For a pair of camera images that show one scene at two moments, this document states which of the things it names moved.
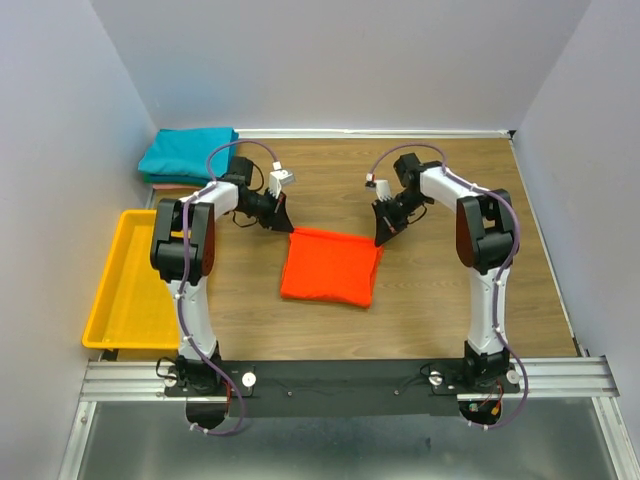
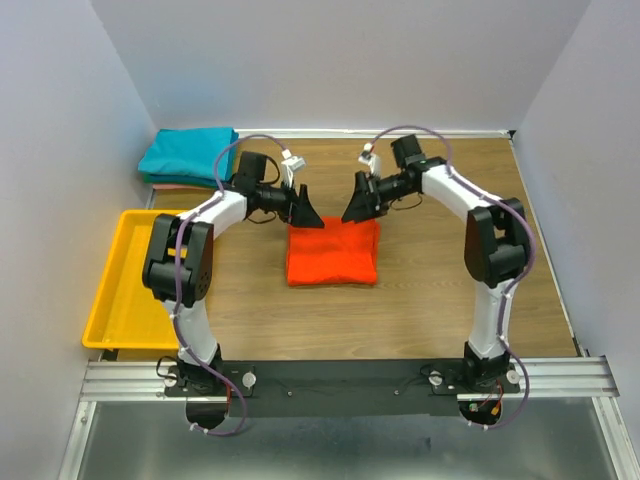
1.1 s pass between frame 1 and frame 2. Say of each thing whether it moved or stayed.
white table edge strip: stayed
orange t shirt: moved
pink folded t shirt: stayed
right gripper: moved
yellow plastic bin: stayed
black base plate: stayed
